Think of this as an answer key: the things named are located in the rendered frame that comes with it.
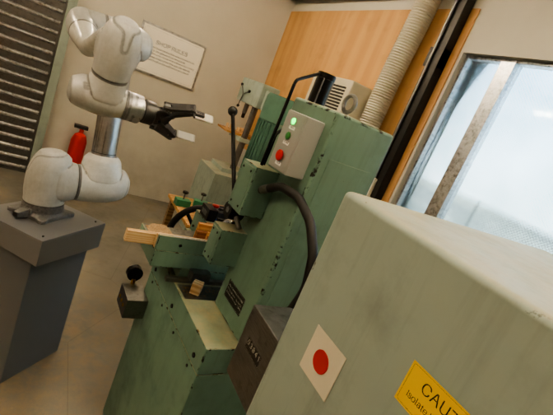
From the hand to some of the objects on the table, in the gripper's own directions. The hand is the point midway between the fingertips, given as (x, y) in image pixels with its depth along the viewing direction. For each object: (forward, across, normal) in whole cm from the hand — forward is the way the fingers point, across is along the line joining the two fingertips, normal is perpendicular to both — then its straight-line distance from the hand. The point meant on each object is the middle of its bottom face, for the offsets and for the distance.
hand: (200, 128), depth 139 cm
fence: (+23, -17, -39) cm, 48 cm away
